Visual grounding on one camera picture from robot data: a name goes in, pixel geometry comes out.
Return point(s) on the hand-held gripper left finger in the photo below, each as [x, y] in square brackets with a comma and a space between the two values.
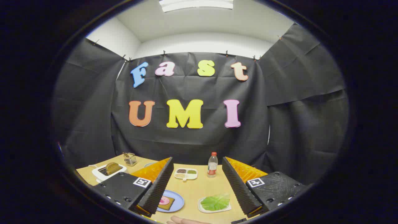
[158, 189]

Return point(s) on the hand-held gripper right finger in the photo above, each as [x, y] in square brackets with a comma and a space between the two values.
[238, 189]

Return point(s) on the green lettuce leaf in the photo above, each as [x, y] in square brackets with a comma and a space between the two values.
[216, 202]

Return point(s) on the brown bread slice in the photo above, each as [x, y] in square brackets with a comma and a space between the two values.
[112, 168]

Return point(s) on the toast slice with ham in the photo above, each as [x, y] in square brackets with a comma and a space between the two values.
[168, 203]

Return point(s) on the blue round plate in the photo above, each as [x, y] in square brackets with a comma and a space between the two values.
[178, 200]

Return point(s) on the pile of white beans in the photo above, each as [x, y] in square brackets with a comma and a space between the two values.
[180, 175]

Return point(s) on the pale green round plate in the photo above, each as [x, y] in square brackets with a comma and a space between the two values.
[150, 164]

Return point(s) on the pile of dark beans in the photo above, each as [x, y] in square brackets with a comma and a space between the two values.
[181, 171]

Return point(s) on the white divided tray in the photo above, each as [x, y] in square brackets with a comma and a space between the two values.
[186, 177]

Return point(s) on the clear water bottle red cap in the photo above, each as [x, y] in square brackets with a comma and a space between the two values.
[212, 166]

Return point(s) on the white square plate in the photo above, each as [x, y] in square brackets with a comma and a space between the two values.
[203, 209]

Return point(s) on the white toaster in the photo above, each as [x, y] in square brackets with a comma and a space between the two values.
[99, 174]

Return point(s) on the ceiling light panel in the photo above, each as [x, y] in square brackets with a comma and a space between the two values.
[196, 4]

